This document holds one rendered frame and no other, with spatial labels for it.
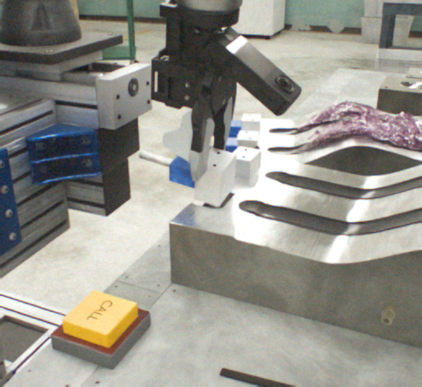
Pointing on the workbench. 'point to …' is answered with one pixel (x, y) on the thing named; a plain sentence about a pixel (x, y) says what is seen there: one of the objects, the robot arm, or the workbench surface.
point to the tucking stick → (251, 379)
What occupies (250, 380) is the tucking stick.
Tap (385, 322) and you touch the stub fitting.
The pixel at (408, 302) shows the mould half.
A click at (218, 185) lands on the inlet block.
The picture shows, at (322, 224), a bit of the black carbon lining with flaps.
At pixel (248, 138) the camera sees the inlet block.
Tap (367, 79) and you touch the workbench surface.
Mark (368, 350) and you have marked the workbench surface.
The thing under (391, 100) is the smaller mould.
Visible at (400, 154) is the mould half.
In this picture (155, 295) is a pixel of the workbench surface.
